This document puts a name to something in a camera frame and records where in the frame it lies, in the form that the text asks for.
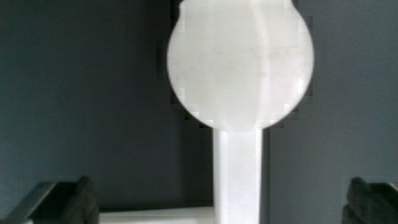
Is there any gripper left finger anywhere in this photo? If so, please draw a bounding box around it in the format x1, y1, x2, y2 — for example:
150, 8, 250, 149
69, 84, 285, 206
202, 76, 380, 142
0, 177, 99, 224

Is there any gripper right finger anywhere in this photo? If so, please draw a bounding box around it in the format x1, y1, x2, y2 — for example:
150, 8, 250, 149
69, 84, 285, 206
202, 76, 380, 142
341, 177, 398, 224

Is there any white lamp bulb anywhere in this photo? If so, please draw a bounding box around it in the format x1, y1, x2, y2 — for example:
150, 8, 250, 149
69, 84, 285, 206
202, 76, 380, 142
166, 0, 314, 131

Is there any white front fence rail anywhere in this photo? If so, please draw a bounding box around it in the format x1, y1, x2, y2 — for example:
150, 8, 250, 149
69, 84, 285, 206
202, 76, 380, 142
99, 207, 214, 224

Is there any white fence rail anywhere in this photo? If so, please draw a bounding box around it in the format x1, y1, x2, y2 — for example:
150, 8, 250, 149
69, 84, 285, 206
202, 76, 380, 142
99, 207, 214, 224
213, 130, 262, 224

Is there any white right fence rail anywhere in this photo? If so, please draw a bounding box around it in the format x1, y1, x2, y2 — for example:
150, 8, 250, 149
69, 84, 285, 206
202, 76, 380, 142
213, 130, 262, 224

